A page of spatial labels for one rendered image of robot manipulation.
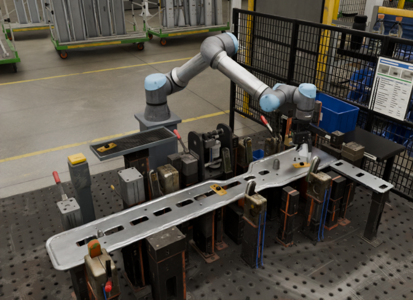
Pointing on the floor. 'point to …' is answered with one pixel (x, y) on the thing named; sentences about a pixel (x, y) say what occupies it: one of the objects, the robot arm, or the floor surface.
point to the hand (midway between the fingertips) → (303, 155)
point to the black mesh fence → (318, 75)
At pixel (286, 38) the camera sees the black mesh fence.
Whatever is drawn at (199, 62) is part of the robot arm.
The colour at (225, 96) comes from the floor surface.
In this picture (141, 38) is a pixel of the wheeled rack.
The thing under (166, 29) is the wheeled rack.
